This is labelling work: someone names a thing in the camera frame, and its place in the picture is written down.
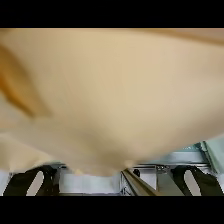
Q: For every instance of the silver frame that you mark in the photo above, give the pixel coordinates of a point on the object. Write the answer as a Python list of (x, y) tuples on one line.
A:
[(140, 185)]

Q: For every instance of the beige T-shirt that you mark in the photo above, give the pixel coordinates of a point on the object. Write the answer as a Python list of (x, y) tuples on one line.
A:
[(113, 93)]

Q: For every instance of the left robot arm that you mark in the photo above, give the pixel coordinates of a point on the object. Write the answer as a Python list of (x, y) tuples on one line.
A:
[(23, 182)]

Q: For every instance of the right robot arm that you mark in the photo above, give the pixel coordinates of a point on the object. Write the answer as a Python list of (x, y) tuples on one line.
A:
[(200, 181)]

